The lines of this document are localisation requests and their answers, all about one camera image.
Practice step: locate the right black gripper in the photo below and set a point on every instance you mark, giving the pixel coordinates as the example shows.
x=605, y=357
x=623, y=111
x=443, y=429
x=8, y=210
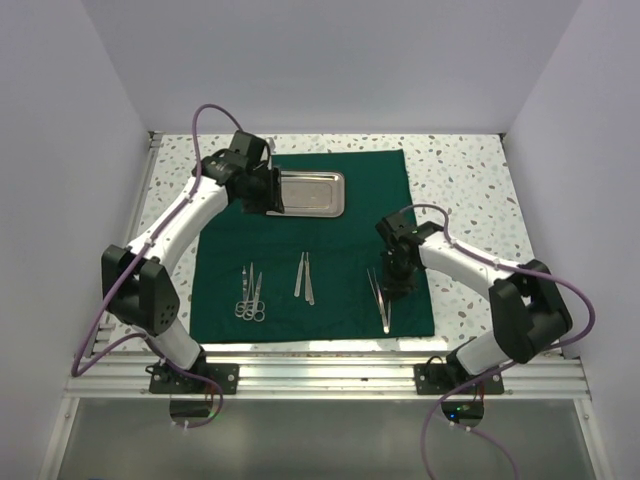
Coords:
x=396, y=288

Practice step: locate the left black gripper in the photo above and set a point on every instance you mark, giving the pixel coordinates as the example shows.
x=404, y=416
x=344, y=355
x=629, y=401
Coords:
x=271, y=200

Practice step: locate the steel forceps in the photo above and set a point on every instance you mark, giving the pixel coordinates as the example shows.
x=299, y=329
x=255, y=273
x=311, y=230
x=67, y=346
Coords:
x=371, y=274

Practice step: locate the dark green surgical cloth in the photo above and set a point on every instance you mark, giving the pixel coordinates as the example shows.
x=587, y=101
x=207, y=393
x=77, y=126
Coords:
x=340, y=251

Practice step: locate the steel hemostat clamp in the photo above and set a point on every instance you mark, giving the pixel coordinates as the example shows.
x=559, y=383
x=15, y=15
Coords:
x=251, y=288

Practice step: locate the steel surgical scissors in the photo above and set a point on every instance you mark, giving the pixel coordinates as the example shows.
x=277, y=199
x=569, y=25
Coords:
x=242, y=304

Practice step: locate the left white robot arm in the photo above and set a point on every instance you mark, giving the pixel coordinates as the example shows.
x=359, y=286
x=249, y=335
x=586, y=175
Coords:
x=136, y=279

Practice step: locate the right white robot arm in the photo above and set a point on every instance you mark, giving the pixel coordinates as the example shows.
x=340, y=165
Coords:
x=528, y=313

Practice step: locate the stainless steel tray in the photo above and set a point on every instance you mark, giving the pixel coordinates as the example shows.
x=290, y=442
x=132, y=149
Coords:
x=312, y=194

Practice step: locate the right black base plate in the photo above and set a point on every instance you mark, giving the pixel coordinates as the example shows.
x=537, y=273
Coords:
x=435, y=377

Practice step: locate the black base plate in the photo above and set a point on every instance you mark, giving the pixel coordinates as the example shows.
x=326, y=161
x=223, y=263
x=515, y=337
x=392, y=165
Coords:
x=206, y=378
x=435, y=377

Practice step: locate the aluminium front rail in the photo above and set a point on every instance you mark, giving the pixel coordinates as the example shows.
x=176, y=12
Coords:
x=353, y=377

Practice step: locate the aluminium rail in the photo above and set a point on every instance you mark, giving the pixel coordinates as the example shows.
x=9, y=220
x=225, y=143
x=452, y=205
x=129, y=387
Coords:
x=155, y=140
x=353, y=377

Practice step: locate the aluminium left side rail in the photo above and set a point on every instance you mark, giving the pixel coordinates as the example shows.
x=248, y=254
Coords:
x=155, y=140

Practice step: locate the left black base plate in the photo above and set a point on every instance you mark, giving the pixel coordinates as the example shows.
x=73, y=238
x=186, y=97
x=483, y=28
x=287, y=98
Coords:
x=206, y=378

